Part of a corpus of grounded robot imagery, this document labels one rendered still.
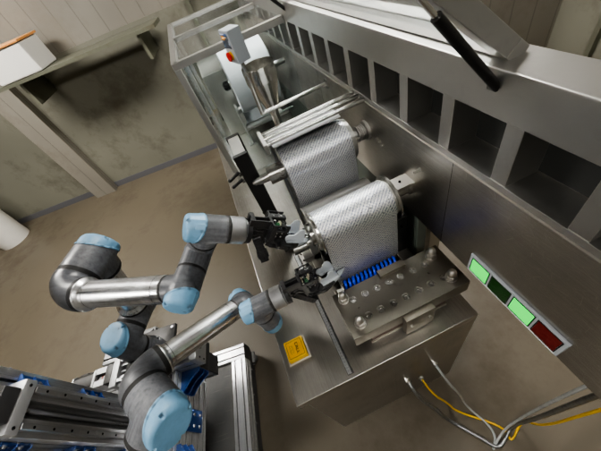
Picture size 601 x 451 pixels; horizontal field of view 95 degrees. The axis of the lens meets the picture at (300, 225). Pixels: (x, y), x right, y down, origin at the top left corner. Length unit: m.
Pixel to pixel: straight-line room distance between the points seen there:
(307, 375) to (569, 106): 0.93
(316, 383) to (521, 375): 1.29
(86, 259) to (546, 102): 1.10
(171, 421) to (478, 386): 1.58
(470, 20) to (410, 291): 0.71
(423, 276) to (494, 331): 1.14
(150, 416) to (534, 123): 0.94
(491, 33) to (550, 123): 0.15
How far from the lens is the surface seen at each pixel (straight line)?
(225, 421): 1.93
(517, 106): 0.57
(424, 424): 1.91
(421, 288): 0.97
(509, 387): 2.01
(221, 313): 1.02
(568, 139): 0.54
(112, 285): 0.89
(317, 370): 1.05
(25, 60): 3.86
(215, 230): 0.72
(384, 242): 0.95
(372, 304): 0.95
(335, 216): 0.80
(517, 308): 0.82
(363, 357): 1.03
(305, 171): 0.92
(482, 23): 0.53
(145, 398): 0.87
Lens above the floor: 1.90
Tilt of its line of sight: 47 degrees down
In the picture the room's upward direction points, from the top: 24 degrees counter-clockwise
